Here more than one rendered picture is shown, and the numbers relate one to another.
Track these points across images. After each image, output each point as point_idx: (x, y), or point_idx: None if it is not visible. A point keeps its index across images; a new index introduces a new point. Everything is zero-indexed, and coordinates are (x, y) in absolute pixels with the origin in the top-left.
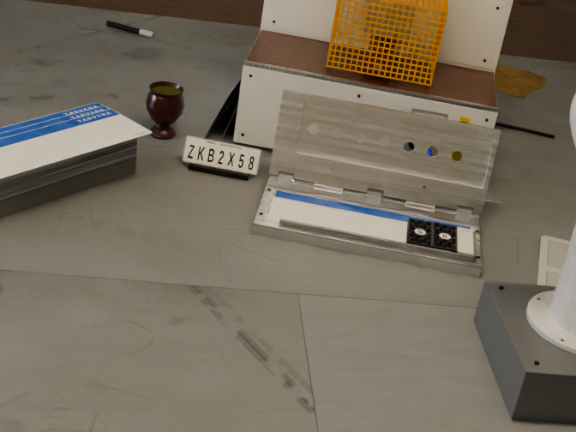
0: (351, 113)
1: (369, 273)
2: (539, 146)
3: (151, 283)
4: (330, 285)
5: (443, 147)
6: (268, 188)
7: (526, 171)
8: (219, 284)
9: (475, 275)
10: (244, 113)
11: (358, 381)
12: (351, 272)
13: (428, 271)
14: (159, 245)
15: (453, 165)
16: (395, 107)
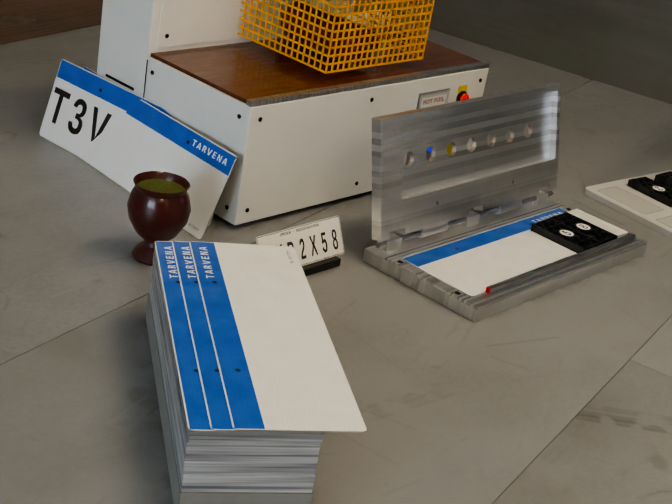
0: (439, 121)
1: (606, 302)
2: None
3: (558, 439)
4: (621, 334)
5: (517, 125)
6: (395, 260)
7: None
8: (583, 396)
9: (641, 254)
10: (250, 178)
11: None
12: (597, 309)
13: (617, 271)
14: (464, 393)
15: (526, 143)
16: (404, 99)
